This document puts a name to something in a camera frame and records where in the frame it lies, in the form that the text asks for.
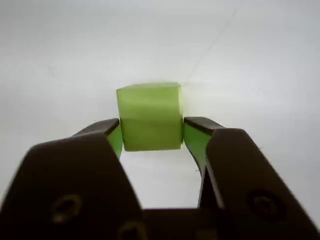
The green cube block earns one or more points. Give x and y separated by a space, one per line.
150 117

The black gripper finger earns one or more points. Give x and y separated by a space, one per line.
70 180
245 180

